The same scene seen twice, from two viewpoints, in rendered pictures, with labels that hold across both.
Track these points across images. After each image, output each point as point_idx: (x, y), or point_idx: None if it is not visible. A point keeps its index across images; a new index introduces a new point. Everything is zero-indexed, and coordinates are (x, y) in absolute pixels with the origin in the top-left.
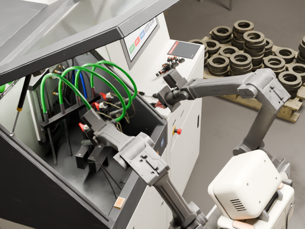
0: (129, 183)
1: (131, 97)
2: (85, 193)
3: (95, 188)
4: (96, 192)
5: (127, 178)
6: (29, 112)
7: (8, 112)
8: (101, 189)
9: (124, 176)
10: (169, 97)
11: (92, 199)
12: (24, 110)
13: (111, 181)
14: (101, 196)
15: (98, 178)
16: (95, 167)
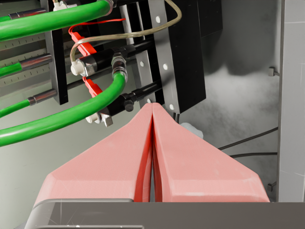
0: (290, 164)
1: (52, 23)
2: (218, 115)
3: (229, 101)
4: (234, 110)
5: (277, 143)
6: (26, 94)
7: (3, 163)
8: (240, 102)
9: (273, 52)
10: None
11: (235, 128)
12: (15, 112)
13: (249, 75)
14: (248, 119)
15: (220, 72)
16: (195, 104)
